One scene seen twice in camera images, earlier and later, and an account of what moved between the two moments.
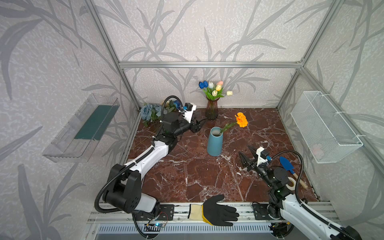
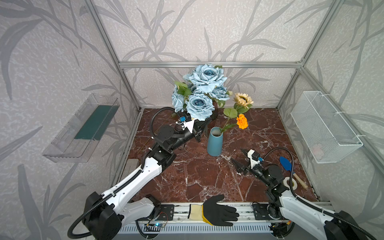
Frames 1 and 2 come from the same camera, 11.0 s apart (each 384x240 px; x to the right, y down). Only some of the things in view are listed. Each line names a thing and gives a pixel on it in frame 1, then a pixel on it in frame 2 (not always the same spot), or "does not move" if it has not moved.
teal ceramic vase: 215,141 does not move
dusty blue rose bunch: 151,112 to 199,91
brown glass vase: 211,111 does not move
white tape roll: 291,188 does not move
